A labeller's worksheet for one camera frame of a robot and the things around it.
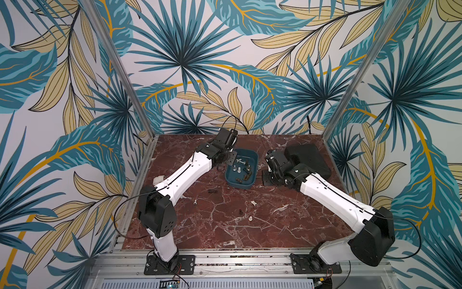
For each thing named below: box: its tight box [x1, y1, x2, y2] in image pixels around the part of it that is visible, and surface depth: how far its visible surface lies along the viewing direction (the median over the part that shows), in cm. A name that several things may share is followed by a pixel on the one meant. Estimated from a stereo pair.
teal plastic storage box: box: [224, 148, 259, 190], surface depth 103 cm
